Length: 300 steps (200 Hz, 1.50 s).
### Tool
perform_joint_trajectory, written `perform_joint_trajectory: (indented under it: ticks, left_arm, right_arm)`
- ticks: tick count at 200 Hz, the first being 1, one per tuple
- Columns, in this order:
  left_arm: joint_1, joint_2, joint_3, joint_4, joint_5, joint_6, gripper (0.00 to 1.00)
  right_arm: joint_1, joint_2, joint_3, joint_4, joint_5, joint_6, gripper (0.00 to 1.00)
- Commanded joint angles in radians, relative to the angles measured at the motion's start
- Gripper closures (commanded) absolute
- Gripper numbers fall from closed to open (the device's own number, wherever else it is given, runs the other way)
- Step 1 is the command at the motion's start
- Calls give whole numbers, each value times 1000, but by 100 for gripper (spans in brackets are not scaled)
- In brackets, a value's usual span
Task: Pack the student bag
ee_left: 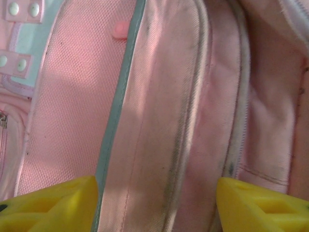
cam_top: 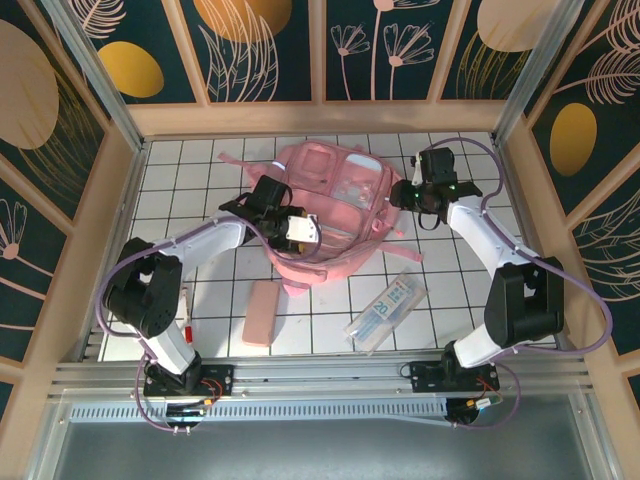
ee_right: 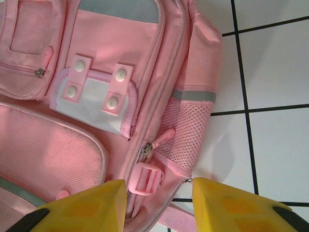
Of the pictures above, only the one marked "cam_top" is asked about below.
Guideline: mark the pink backpack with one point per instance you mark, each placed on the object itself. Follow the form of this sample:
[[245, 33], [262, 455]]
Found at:
[[345, 245]]

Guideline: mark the pink pencil case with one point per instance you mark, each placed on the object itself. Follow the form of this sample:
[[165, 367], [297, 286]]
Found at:
[[260, 315]]

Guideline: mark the clear plastic ruler set packet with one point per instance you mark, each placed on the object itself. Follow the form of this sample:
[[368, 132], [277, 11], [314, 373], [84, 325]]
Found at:
[[385, 312]]

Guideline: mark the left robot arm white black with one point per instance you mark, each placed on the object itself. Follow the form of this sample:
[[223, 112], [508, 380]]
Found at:
[[145, 290]]

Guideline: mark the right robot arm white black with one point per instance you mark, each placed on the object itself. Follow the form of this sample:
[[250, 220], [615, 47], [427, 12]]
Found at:
[[525, 300]]

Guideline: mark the dark panel with beige circle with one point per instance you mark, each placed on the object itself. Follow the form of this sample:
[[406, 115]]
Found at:
[[470, 60]]

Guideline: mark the dark panel with pink flowers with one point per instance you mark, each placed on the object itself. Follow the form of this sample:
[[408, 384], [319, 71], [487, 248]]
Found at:
[[360, 75]]

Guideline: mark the dark panel orange circle leaves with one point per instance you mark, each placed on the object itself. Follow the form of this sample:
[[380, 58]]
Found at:
[[295, 60]]

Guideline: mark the white pen with red cap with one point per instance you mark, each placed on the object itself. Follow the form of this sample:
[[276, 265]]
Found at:
[[189, 332]]

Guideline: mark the dark side panel yellow oval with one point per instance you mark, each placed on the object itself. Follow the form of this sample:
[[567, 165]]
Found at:
[[600, 125]]

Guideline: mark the dark panel with yellow oval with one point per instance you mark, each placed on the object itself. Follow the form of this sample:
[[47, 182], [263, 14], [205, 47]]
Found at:
[[165, 30]]

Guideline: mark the grey metal shelf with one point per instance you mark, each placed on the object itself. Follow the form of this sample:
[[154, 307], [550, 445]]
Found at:
[[320, 450]]

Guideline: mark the dark side panel pink leaves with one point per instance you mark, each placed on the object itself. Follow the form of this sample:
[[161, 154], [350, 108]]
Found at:
[[615, 275]]

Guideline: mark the dark side panel pink flower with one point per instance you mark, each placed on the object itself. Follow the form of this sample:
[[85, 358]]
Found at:
[[30, 280]]

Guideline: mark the dark side panel beige circle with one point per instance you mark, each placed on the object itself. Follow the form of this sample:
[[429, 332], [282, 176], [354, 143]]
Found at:
[[30, 75]]

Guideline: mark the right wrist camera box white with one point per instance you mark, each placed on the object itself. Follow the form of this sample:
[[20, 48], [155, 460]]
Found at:
[[417, 170]]

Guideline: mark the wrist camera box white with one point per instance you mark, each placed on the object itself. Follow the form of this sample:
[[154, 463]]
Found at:
[[417, 170], [302, 229]]

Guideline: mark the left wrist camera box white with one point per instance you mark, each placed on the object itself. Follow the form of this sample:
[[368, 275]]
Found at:
[[302, 229]]

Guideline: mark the aluminium side rail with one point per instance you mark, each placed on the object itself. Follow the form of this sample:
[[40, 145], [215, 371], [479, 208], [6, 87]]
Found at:
[[515, 190], [132, 190]]

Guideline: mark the aluminium front rail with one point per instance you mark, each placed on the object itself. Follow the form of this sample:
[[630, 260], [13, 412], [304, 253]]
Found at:
[[320, 372]]

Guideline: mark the aluminium corner post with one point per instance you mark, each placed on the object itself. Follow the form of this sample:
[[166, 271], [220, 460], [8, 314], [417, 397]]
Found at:
[[534, 75], [104, 85]]

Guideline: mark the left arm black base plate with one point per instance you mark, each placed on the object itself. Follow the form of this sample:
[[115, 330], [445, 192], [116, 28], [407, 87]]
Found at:
[[222, 375]]

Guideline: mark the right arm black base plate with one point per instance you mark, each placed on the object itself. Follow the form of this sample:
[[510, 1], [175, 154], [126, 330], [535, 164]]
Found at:
[[422, 375]]

